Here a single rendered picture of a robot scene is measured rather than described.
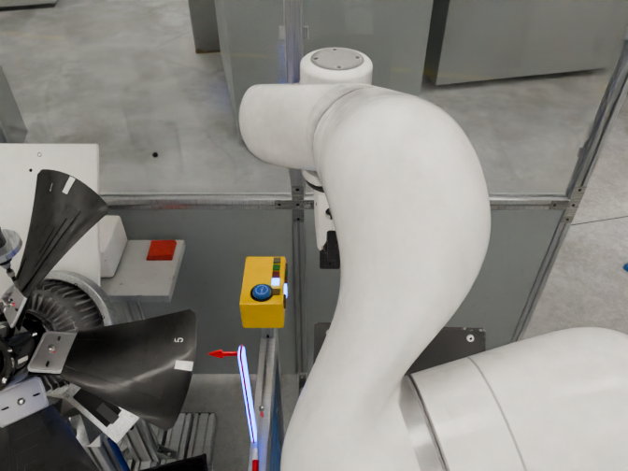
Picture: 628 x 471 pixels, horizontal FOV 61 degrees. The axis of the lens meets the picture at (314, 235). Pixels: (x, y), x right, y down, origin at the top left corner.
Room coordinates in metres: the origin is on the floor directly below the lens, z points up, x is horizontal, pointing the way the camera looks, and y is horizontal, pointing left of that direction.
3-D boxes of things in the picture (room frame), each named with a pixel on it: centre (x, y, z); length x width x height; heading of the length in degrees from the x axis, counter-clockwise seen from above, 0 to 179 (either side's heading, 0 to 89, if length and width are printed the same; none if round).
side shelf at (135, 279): (1.14, 0.60, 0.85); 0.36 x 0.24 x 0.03; 90
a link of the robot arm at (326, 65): (0.59, -0.02, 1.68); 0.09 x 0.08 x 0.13; 94
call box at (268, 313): (0.88, 0.12, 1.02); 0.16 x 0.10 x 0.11; 0
